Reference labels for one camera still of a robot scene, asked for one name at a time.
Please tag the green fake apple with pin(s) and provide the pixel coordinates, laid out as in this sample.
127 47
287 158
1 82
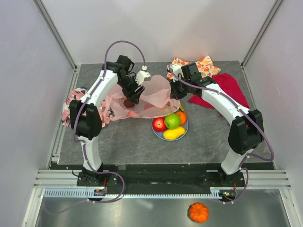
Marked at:
172 121

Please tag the dark purple fake fruit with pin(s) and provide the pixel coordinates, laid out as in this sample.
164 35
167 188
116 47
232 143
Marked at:
128 104

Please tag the red fake apple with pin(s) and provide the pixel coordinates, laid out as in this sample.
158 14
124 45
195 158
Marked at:
158 124

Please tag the yellow floral cloth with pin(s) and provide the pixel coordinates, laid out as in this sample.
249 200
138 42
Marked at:
205 66

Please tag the white slotted cable duct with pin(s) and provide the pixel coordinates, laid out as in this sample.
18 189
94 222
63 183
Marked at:
99 193

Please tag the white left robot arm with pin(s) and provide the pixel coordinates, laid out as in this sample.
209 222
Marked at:
84 113

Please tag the blue plate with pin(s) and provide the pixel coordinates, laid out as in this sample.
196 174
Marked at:
160 134

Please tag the red cloth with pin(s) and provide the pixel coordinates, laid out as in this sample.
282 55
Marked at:
229 85

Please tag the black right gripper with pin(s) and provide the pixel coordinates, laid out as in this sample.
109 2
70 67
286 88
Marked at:
175 94

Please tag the pink navy patterned cloth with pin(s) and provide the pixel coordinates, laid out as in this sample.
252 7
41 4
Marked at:
71 99

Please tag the right aluminium frame post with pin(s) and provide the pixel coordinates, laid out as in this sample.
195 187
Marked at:
263 29

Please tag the pink translucent plastic bag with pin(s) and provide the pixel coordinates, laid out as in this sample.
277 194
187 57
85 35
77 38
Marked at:
154 102

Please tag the orange fake orange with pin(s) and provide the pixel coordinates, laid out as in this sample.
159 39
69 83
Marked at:
182 116

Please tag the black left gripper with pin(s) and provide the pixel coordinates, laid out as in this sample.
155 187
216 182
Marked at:
134 97

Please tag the yellow fake banana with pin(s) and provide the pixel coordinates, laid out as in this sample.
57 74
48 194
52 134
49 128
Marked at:
181 108

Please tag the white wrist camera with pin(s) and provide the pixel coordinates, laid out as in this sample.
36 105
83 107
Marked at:
143 75
176 70

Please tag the yellow fake mango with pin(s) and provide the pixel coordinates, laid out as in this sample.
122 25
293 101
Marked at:
173 134

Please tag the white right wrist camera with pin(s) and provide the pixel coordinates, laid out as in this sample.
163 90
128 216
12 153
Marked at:
176 70

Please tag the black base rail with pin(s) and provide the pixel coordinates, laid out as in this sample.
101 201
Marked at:
201 175

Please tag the left aluminium frame post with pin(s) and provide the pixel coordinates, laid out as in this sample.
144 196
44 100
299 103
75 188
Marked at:
54 31

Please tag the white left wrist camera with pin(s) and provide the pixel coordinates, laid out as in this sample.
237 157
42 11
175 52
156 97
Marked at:
143 75

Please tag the aluminium frame post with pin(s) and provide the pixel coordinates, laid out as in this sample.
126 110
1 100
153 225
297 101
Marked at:
54 31
263 29

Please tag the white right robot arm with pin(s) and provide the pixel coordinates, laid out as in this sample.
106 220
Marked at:
246 126

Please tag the orange fake pumpkin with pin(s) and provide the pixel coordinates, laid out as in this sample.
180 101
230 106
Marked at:
198 213

